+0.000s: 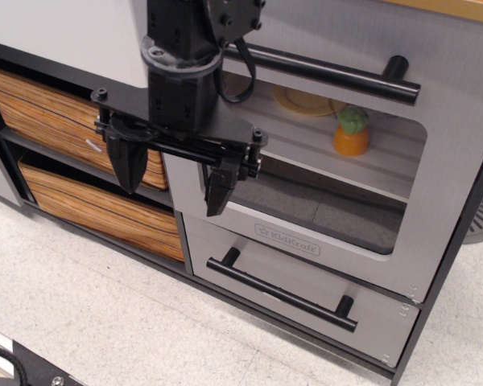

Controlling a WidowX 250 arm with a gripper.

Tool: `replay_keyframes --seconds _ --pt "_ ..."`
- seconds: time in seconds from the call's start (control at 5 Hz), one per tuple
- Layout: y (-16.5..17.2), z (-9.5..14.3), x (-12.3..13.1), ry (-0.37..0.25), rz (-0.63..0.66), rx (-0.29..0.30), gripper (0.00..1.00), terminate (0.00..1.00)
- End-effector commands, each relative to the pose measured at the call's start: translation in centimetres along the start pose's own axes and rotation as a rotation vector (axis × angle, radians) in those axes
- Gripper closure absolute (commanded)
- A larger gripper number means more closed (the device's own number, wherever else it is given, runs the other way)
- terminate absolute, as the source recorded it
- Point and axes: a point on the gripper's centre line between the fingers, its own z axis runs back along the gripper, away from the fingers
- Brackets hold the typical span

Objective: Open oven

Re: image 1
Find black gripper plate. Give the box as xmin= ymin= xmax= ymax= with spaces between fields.
xmin=91 ymin=88 xmax=268 ymax=217

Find black oven door handle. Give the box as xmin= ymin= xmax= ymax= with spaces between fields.
xmin=224 ymin=42 xmax=422 ymax=107

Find grey toy oven door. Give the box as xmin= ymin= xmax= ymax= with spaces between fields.
xmin=164 ymin=1 xmax=483 ymax=306

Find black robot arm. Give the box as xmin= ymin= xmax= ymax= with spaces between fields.
xmin=91 ymin=1 xmax=268 ymax=216

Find white oven shelf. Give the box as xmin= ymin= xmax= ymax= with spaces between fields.
xmin=230 ymin=81 xmax=427 ymax=202

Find lower wood-print storage bin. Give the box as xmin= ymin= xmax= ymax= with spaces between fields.
xmin=18 ymin=154 xmax=184 ymax=262

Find wood-print storage bin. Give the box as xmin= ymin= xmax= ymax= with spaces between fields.
xmin=0 ymin=64 xmax=169 ymax=191
xmin=18 ymin=154 xmax=184 ymax=262

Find upper wood-print storage bin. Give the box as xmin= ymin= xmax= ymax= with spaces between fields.
xmin=0 ymin=64 xmax=169 ymax=191

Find yellow toy plate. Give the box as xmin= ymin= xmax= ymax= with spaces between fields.
xmin=272 ymin=85 xmax=347 ymax=117

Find orange toy pineapple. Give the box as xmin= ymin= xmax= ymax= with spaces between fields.
xmin=333 ymin=106 xmax=369 ymax=157

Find grey lower drawer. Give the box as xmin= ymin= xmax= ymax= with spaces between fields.
xmin=184 ymin=216 xmax=419 ymax=368

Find wooden countertop edge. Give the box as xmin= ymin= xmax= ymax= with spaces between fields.
xmin=391 ymin=0 xmax=483 ymax=23

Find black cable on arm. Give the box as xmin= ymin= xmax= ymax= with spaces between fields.
xmin=215 ymin=38 xmax=257 ymax=104

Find black toy kitchen frame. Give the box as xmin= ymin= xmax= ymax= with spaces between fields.
xmin=0 ymin=38 xmax=483 ymax=386

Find black drawer handle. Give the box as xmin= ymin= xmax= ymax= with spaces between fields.
xmin=206 ymin=248 xmax=357 ymax=333

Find black base plate with screw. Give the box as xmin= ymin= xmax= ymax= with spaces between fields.
xmin=0 ymin=340 xmax=83 ymax=385

